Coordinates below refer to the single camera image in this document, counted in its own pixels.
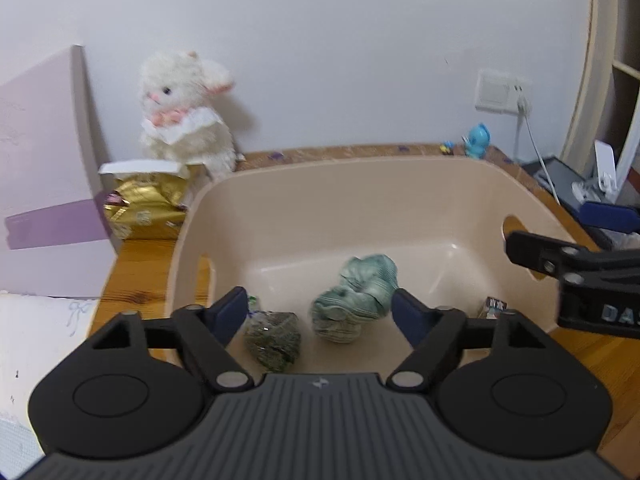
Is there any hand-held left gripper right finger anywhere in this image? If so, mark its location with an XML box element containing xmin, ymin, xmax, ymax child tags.
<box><xmin>386</xmin><ymin>288</ymin><xmax>552</xmax><ymax>393</ymax></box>

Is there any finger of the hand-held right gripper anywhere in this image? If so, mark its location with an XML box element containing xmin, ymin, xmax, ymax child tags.
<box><xmin>581</xmin><ymin>201</ymin><xmax>640</xmax><ymax>234</ymax></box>
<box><xmin>504</xmin><ymin>230</ymin><xmax>640</xmax><ymax>287</ymax></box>

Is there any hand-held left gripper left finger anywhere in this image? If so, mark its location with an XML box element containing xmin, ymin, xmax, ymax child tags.
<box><xmin>92</xmin><ymin>286</ymin><xmax>254</xmax><ymax>394</ymax></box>

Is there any dark green plastic packet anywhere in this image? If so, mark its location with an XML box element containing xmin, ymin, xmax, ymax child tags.
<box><xmin>243</xmin><ymin>296</ymin><xmax>302</xmax><ymax>374</ymax></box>

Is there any green cloth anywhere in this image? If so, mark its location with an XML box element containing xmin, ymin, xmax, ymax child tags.
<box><xmin>311</xmin><ymin>254</ymin><xmax>400</xmax><ymax>345</ymax></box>

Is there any beige plastic basin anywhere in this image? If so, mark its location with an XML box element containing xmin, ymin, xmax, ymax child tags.
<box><xmin>166</xmin><ymin>155</ymin><xmax>579</xmax><ymax>373</ymax></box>

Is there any white plastic stand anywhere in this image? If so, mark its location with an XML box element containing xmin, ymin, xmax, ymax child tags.
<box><xmin>571</xmin><ymin>140</ymin><xmax>618</xmax><ymax>203</ymax></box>

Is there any small dark snack packet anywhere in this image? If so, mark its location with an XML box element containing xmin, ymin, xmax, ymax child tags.
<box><xmin>479</xmin><ymin>297</ymin><xmax>516</xmax><ymax>320</ymax></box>

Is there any blue toy figure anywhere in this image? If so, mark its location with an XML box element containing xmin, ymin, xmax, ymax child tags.
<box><xmin>461</xmin><ymin>122</ymin><xmax>492</xmax><ymax>160</ymax></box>

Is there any gold tissue pack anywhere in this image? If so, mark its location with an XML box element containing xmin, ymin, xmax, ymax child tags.
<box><xmin>98</xmin><ymin>159</ymin><xmax>208</xmax><ymax>241</ymax></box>

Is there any white bed sheet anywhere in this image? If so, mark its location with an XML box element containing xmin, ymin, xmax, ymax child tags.
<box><xmin>0</xmin><ymin>293</ymin><xmax>100</xmax><ymax>478</ymax></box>

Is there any white plush bunny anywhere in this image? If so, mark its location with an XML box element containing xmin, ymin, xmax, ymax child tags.
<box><xmin>138</xmin><ymin>50</ymin><xmax>237</xmax><ymax>181</ymax></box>

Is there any purple and white box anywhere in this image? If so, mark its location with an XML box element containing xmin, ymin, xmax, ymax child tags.
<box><xmin>0</xmin><ymin>44</ymin><xmax>124</xmax><ymax>299</ymax></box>

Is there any white charging cable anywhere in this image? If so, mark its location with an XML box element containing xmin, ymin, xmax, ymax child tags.
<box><xmin>517</xmin><ymin>99</ymin><xmax>562</xmax><ymax>206</ymax></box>

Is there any white wall socket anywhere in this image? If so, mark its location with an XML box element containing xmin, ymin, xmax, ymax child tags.
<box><xmin>474</xmin><ymin>68</ymin><xmax>532</xmax><ymax>114</ymax></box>

